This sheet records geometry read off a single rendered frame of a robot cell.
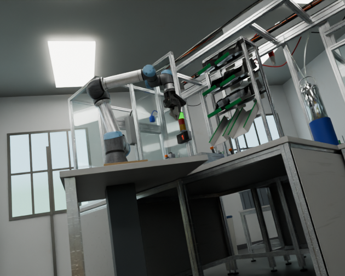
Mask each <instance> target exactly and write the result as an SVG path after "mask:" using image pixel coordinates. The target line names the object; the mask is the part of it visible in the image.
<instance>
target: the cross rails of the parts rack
mask: <svg viewBox="0 0 345 276"><path fill-rule="evenodd" d="M252 52H254V49H252V50H250V51H249V52H248V54H250V53H252ZM244 57H245V56H244V53H243V52H241V53H240V54H238V55H236V56H235V57H233V58H231V59H230V60H228V61H226V62H225V63H223V64H222V65H220V66H218V67H217V68H215V69H213V70H212V71H210V72H208V75H210V74H212V73H213V72H215V71H217V70H219V69H220V71H222V70H223V69H225V68H226V67H228V66H230V65H231V64H233V63H235V62H237V61H238V60H240V59H242V58H244ZM258 72H260V69H258V70H256V71H254V74H256V73H258ZM249 77H250V74H249V73H248V74H246V75H245V76H243V77H241V78H239V79H237V80H235V81H234V82H232V83H230V84H228V85H226V86H224V87H223V88H221V89H219V90H217V91H215V92H213V93H212V94H213V95H215V94H217V93H219V92H221V91H223V90H226V89H228V88H230V87H231V86H233V85H235V84H237V83H239V82H241V81H243V80H245V79H247V78H249ZM259 93H260V95H262V94H264V93H266V90H264V91H262V92H259ZM254 99H256V96H255V95H253V96H251V97H249V98H248V99H247V100H245V101H242V102H240V103H238V104H236V105H235V106H233V107H231V108H230V109H228V110H225V111H222V112H220V113H218V114H217V115H218V116H220V115H222V114H224V113H227V112H229V111H231V110H233V109H235V108H237V107H239V106H241V105H244V104H246V103H248V102H250V101H252V100H254Z"/></svg>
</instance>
